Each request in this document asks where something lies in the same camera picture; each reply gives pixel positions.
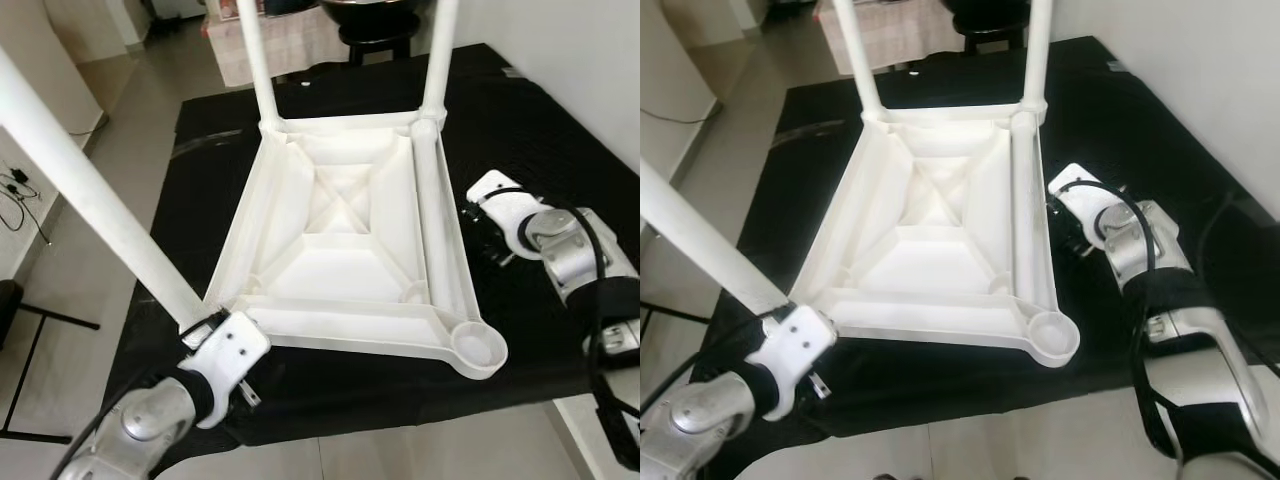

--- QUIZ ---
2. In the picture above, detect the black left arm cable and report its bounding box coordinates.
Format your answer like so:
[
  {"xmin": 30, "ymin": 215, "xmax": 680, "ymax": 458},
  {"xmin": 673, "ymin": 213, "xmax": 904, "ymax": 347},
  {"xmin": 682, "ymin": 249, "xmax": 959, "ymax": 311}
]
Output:
[{"xmin": 640, "ymin": 312, "xmax": 791, "ymax": 421}]

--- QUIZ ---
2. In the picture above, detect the black folding chair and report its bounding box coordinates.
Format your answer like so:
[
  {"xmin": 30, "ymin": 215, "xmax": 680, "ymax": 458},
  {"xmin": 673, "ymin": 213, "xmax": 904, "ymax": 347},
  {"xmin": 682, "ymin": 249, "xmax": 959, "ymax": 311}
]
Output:
[
  {"xmin": 640, "ymin": 300, "xmax": 716, "ymax": 326},
  {"xmin": 0, "ymin": 280, "xmax": 101, "ymax": 446}
]

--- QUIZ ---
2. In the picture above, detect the black floor cable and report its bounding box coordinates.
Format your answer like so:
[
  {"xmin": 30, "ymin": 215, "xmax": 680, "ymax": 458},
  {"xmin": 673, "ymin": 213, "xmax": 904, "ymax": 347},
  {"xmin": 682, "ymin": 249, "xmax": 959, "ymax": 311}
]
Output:
[
  {"xmin": 640, "ymin": 105, "xmax": 706, "ymax": 126},
  {"xmin": 0, "ymin": 165, "xmax": 51, "ymax": 246}
]

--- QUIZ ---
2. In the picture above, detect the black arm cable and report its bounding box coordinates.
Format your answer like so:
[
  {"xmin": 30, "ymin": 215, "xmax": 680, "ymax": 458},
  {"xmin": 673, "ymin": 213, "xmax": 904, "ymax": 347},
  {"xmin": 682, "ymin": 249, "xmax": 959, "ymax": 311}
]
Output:
[
  {"xmin": 1060, "ymin": 178, "xmax": 1201, "ymax": 461},
  {"xmin": 480, "ymin": 185, "xmax": 640, "ymax": 471},
  {"xmin": 640, "ymin": 312, "xmax": 791, "ymax": 421}
]

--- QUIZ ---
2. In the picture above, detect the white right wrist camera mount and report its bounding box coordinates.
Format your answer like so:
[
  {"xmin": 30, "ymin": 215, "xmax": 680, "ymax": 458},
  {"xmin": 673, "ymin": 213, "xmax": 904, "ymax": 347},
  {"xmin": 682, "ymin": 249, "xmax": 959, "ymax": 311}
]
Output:
[
  {"xmin": 465, "ymin": 170, "xmax": 546, "ymax": 266},
  {"xmin": 1048, "ymin": 163, "xmax": 1131, "ymax": 241}
]

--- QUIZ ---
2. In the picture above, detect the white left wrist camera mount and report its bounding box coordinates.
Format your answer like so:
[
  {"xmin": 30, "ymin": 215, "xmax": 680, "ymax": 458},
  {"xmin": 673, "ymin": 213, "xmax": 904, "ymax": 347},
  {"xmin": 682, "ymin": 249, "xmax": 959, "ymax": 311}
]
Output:
[
  {"xmin": 180, "ymin": 310, "xmax": 271, "ymax": 429},
  {"xmin": 755, "ymin": 303, "xmax": 839, "ymax": 421}
]

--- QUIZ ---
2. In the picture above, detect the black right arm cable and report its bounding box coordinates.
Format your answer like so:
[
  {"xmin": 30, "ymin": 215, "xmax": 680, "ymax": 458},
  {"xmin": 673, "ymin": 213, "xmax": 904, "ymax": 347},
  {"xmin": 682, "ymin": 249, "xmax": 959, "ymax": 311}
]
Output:
[
  {"xmin": 1060, "ymin": 178, "xmax": 1201, "ymax": 461},
  {"xmin": 480, "ymin": 185, "xmax": 640, "ymax": 471}
]

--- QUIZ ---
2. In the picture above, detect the beige floor mat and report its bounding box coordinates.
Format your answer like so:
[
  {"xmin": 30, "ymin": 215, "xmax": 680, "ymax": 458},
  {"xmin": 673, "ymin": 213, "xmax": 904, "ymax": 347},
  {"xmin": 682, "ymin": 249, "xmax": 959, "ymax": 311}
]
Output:
[
  {"xmin": 205, "ymin": 10, "xmax": 346, "ymax": 89},
  {"xmin": 815, "ymin": 5, "xmax": 966, "ymax": 76}
]

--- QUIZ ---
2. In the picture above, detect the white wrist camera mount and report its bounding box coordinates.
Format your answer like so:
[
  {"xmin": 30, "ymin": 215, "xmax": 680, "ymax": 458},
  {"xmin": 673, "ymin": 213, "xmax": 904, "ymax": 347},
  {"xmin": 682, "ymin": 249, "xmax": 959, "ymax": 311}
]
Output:
[
  {"xmin": 465, "ymin": 170, "xmax": 546, "ymax": 266},
  {"xmin": 180, "ymin": 310, "xmax": 271, "ymax": 429},
  {"xmin": 1048, "ymin": 163, "xmax": 1131, "ymax": 241},
  {"xmin": 755, "ymin": 303, "xmax": 839, "ymax": 421}
]

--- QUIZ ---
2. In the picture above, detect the black table cloth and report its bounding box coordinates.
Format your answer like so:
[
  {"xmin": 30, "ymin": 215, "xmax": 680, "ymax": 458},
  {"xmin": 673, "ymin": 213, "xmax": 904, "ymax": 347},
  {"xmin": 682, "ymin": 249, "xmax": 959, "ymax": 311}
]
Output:
[
  {"xmin": 700, "ymin": 35, "xmax": 1280, "ymax": 471},
  {"xmin": 100, "ymin": 42, "xmax": 640, "ymax": 471}
]

